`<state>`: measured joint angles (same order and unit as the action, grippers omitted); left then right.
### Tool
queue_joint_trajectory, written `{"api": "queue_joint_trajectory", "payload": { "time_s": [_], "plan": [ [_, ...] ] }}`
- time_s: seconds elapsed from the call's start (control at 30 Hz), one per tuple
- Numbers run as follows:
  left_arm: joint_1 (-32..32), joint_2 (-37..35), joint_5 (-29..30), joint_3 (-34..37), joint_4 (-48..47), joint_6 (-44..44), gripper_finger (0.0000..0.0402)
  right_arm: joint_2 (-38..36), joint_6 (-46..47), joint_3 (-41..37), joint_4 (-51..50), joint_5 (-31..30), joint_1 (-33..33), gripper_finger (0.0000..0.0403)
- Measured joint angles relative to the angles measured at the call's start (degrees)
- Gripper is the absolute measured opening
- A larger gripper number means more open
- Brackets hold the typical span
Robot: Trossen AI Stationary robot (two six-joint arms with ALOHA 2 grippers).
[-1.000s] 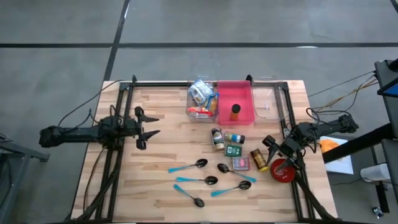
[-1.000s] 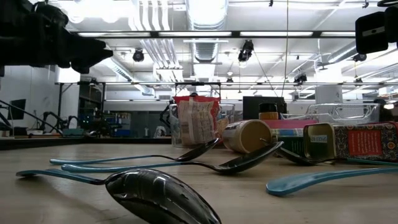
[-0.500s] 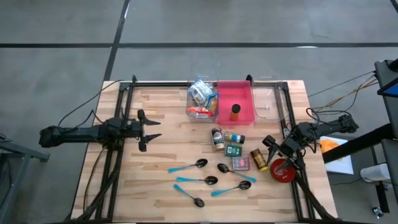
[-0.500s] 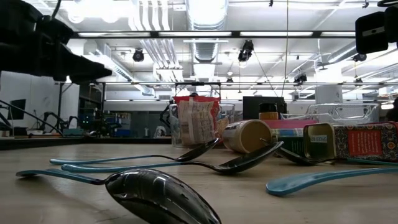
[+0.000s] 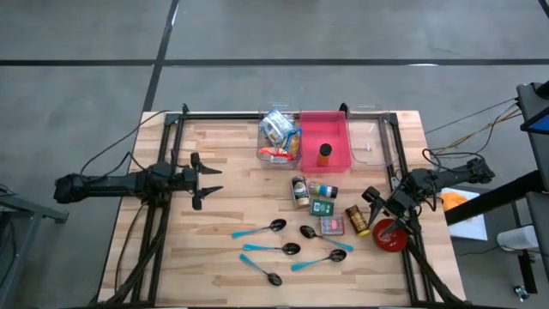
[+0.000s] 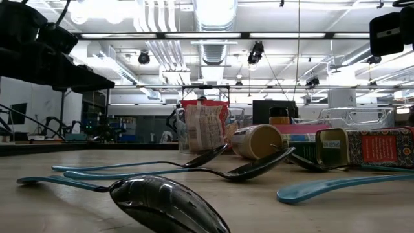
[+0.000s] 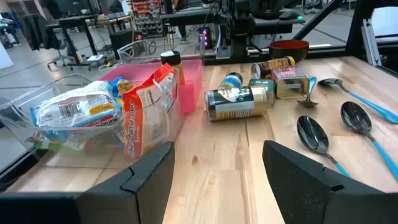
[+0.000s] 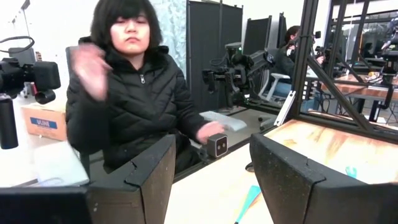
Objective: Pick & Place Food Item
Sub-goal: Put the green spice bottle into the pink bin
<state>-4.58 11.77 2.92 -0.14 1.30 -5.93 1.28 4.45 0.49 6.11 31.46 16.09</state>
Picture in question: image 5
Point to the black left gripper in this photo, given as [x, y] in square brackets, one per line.
[196, 180]

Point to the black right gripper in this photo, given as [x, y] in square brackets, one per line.
[399, 199]

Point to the brown spice jar yellow cap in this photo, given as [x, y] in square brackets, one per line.
[356, 219]

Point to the red patterned tin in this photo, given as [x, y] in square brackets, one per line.
[332, 225]

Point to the green tin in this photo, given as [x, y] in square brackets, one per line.
[321, 208]

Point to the spice jar green blue label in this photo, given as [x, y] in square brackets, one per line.
[321, 189]

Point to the red noodle packet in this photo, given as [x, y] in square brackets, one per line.
[274, 155]

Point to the blue white noodle packet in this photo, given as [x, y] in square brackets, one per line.
[274, 125]

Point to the dark spice jar tan lid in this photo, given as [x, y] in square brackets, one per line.
[299, 191]

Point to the blue yellow noodle packet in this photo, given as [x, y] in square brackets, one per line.
[293, 142]

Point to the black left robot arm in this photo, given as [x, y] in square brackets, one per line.
[107, 185]

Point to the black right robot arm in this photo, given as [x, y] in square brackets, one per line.
[450, 173]

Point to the clear plastic bin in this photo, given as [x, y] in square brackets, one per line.
[369, 137]
[262, 163]

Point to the orange object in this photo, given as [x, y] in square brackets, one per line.
[454, 201]

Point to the white sheet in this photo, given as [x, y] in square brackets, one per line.
[472, 227]

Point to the pink plastic bin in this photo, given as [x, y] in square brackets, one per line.
[334, 129]

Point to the black beam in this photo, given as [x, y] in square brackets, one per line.
[493, 198]

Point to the white paper roll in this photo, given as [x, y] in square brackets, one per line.
[517, 240]

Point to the black stand leg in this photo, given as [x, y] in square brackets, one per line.
[526, 270]

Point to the caster wheel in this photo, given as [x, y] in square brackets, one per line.
[521, 293]

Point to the grey metal stand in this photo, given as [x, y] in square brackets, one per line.
[38, 213]

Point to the blue screen tablet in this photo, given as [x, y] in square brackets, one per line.
[541, 122]

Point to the dark grey cart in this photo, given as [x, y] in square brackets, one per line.
[534, 103]

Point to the black aluminium table frame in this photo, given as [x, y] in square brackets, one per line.
[223, 115]

